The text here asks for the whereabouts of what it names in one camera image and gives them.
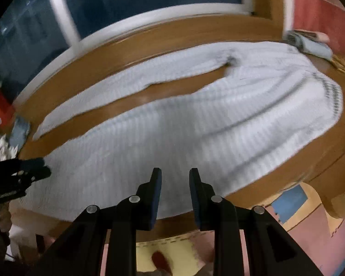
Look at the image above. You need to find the red slipper foot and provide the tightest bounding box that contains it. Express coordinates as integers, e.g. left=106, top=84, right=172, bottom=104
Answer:
left=151, top=251, right=173, bottom=275

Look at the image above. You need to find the folded pink beige garment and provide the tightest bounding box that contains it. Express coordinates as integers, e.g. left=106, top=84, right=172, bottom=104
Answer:
left=295, top=29, right=330, bottom=44

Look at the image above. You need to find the folded light blue garment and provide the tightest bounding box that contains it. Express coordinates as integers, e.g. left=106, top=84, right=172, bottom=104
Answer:
left=284, top=31, right=334, bottom=60

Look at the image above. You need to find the red box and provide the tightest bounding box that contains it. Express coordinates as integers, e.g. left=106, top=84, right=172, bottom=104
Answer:
left=0, top=90, right=15, bottom=127

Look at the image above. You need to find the red pink curtain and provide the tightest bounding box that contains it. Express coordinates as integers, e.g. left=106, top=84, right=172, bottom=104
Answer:
left=293, top=0, right=345, bottom=56

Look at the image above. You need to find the white framed window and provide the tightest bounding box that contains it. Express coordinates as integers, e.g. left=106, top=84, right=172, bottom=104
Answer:
left=0, top=0, right=254, bottom=100

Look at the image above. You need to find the colourful foam floor mat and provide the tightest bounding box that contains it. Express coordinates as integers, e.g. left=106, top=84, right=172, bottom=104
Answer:
left=100, top=182, right=345, bottom=276

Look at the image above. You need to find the grey white striped garment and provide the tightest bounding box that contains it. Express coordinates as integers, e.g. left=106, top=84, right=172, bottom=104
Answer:
left=20, top=42, right=343, bottom=221

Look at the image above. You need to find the yellow patterned cloth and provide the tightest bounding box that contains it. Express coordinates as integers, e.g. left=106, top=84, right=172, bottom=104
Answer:
left=330, top=54, right=345, bottom=74

